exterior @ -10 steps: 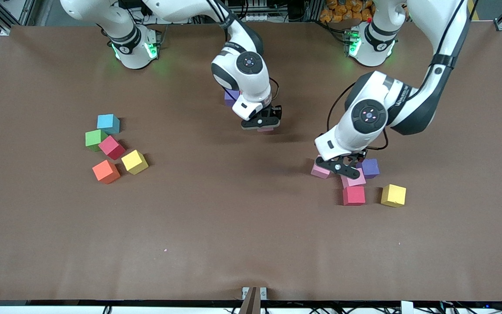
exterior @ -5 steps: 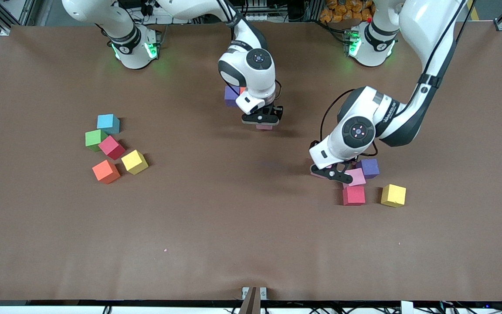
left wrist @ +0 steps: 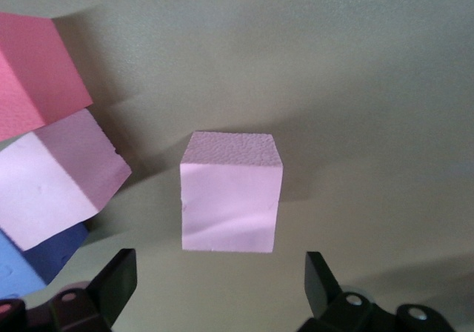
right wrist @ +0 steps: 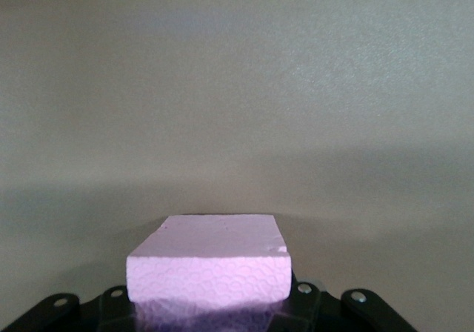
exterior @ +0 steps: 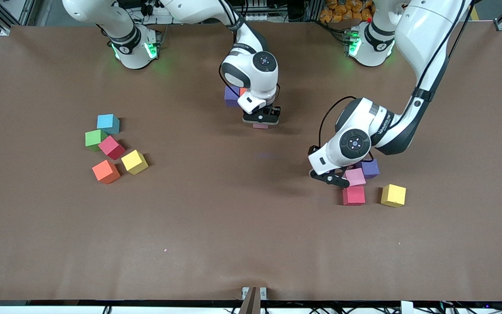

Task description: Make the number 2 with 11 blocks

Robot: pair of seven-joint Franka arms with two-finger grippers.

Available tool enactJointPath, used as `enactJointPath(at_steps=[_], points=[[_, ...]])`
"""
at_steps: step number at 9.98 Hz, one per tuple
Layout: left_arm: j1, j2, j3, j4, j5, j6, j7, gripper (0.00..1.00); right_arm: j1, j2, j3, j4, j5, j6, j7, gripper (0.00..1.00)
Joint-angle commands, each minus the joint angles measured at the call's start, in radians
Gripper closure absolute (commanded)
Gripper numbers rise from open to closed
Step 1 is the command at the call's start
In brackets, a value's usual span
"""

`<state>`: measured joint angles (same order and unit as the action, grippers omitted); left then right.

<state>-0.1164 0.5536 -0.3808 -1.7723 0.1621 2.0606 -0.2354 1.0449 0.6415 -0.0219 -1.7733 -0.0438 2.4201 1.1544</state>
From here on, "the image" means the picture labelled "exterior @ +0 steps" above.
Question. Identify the light pink foam cube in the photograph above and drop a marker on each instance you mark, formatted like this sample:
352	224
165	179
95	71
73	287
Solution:
355	177
260	126

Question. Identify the orange foam cube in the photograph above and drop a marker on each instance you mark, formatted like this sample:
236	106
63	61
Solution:
105	171
242	91

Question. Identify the dented violet blue foam cube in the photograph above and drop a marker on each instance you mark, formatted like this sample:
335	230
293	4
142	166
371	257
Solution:
231	97

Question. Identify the yellow foam cube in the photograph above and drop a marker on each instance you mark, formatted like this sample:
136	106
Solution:
134	161
393	195

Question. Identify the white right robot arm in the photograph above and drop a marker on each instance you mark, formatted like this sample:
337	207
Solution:
190	11

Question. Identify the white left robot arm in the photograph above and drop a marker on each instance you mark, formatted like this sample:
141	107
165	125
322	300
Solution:
425	30

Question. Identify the deep pink foam cube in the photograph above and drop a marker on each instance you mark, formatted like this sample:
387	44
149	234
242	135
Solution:
111	147
353	196

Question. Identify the white slotted device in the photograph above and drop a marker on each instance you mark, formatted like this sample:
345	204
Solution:
259	16

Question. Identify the brown table mat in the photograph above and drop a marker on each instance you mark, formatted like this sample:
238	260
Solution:
233	218

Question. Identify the orange packets pile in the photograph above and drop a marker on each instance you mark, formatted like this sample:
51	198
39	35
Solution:
342	11

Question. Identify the white power strip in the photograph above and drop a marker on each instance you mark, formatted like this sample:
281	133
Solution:
161	17

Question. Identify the light blue foam cube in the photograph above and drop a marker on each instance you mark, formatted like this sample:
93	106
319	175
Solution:
107	122

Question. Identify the green foam cube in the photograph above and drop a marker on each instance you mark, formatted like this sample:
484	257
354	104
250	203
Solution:
94	138

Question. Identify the metal bracket with brown post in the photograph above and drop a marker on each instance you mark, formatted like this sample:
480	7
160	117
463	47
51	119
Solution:
251	303

